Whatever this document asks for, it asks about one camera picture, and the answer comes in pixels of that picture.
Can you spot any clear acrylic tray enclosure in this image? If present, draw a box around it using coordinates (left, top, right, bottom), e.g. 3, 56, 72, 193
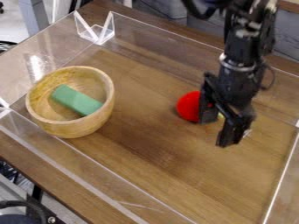
0, 11, 299, 224

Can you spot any black cable on floor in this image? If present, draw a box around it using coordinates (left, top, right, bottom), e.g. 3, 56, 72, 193
0, 199, 48, 224

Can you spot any black table leg bracket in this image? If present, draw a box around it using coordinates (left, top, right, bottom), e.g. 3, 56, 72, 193
26, 185, 67, 224

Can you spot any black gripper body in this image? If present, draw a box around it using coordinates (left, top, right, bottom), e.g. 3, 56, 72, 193
203, 53, 267, 117

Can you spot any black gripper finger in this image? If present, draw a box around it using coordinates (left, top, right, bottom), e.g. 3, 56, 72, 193
199, 76, 219, 124
217, 114, 255, 148

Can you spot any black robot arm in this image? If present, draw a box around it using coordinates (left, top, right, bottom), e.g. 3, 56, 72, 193
182, 0, 278, 148

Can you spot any green rectangular block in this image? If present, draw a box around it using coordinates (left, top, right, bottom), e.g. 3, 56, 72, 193
51, 84, 103, 116

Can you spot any red plush fruit green stem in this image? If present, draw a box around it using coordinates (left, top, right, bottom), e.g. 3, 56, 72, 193
177, 91, 202, 123

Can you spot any light wooden bowl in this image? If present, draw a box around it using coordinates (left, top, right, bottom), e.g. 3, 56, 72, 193
26, 66, 116, 138

